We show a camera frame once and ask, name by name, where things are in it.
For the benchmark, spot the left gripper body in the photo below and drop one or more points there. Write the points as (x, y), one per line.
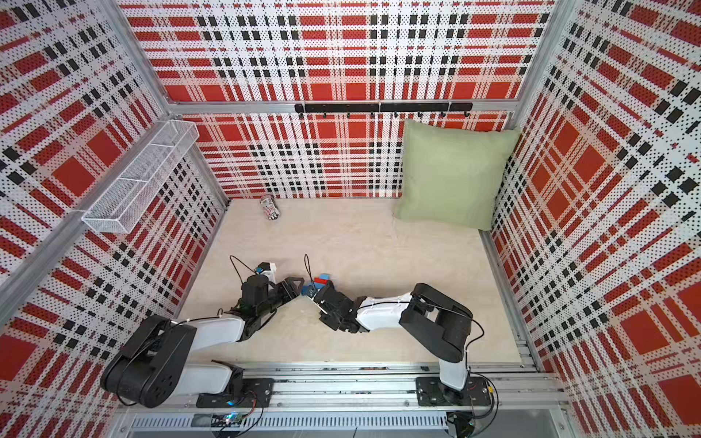
(277, 297)

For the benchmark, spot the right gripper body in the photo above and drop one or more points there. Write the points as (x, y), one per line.
(330, 320)

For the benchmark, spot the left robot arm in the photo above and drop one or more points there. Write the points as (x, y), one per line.
(152, 366)

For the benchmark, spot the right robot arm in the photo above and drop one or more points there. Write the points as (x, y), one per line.
(437, 322)

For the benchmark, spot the metal can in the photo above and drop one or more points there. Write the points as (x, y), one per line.
(269, 208)

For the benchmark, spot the green circuit board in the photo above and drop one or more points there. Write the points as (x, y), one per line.
(223, 421)

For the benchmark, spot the green pillow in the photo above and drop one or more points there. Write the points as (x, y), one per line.
(453, 176)

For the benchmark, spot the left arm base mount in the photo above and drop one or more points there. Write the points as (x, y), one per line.
(243, 393)

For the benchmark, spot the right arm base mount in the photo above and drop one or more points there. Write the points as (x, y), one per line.
(432, 393)

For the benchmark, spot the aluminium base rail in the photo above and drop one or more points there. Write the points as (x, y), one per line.
(367, 399)

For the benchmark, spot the black hook rail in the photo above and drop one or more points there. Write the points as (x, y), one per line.
(383, 107)

